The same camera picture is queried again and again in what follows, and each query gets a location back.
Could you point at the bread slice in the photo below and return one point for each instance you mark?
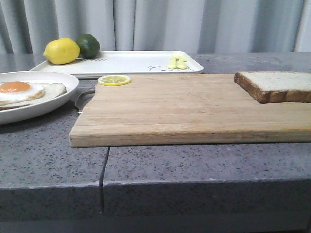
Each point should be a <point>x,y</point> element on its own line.
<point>275,86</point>
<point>51,91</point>

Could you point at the white round plate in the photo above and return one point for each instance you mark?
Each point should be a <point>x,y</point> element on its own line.
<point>35,110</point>

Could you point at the white bear tray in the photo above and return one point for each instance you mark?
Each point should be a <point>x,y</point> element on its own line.
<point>123,62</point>

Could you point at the wooden cutting board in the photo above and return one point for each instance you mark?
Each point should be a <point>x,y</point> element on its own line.
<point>186,109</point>

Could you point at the lemon slice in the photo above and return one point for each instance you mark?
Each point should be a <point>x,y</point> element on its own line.
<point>114,80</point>

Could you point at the yellow-green plastic knife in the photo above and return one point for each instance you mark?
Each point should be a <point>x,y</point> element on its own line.
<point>181,62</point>

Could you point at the yellow-green plastic fork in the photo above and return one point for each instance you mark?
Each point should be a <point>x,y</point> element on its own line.
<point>173,62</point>

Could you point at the green lime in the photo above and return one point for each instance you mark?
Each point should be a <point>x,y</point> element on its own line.
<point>89,46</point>

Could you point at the yellow lemon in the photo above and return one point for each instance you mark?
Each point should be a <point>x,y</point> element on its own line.
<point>61,51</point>

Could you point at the fried egg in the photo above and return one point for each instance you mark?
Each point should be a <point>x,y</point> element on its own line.
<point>18,91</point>

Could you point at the grey curtain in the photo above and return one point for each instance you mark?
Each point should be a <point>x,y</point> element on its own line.
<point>193,26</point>

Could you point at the metal cutting board handle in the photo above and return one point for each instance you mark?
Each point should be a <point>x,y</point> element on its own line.
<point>80,102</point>

